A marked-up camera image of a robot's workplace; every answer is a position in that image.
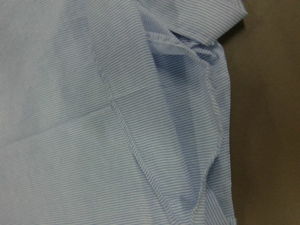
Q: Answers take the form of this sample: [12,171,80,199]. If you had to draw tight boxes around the blue striped button shirt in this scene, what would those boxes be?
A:
[0,0,247,225]

